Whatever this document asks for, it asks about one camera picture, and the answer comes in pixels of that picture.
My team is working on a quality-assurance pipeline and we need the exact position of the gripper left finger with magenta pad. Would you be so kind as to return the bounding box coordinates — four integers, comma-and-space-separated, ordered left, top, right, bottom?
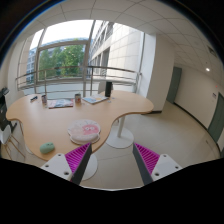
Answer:
42, 143, 92, 185

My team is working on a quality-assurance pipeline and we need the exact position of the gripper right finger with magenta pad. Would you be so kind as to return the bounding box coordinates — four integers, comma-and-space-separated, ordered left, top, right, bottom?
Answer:
133, 143, 182, 185

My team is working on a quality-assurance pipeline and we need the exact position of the mint green computer mouse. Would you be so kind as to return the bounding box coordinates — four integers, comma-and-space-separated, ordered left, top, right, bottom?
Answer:
40, 142, 55, 154

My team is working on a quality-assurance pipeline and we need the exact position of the round pink cartoon mouse pad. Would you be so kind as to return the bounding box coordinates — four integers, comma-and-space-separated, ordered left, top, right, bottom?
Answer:
68, 119, 101, 145

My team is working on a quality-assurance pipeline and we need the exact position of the light wooden curved table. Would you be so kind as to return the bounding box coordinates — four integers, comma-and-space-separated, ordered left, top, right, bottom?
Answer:
6, 90, 154, 161

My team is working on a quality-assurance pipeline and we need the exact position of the pink magazine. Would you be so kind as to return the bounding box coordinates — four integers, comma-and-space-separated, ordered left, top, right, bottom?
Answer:
48, 99, 73, 109

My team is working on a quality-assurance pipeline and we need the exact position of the blue book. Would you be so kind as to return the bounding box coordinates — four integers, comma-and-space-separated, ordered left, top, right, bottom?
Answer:
82, 94, 107, 104

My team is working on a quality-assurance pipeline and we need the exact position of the dark green door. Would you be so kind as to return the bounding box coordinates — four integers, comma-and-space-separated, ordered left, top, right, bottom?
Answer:
208, 94, 224, 142

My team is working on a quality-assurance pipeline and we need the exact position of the white chair with wooden legs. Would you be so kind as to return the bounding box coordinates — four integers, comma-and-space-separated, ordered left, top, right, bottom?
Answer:
0, 87, 24, 158

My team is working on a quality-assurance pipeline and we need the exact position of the grey door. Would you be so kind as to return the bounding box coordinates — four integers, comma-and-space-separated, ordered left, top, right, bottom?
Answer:
167, 67, 182, 103

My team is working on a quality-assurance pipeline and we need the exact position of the tall black speaker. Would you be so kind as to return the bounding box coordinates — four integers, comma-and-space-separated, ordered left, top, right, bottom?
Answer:
105, 82, 112, 97

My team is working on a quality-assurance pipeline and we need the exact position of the metal window railing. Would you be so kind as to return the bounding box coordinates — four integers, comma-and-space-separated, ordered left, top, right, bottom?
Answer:
16, 65, 140, 97

